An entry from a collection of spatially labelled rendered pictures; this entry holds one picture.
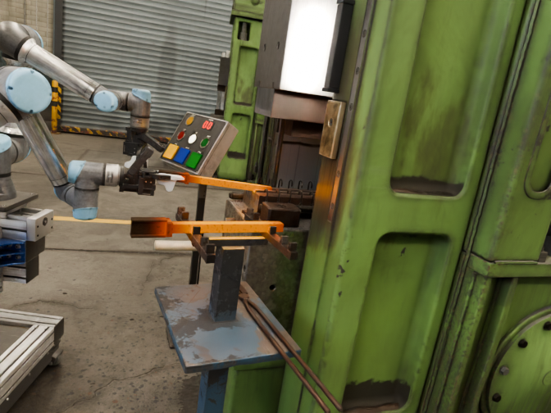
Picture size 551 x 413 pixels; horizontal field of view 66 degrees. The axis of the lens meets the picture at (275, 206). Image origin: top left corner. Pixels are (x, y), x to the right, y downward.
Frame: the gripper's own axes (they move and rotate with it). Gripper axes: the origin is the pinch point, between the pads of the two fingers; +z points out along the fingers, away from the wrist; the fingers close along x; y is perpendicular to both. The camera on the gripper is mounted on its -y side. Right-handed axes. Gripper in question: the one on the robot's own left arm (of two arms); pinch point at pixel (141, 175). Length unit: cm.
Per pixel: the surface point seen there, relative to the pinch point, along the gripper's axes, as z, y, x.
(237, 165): 69, -7, -457
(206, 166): -5.9, -25.5, -10.1
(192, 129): -19.5, -14.1, -29.4
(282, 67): -50, -53, 34
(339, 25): -63, -68, 45
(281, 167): -12, -59, -1
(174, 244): 30.2, -15.9, -3.1
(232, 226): -7, -46, 73
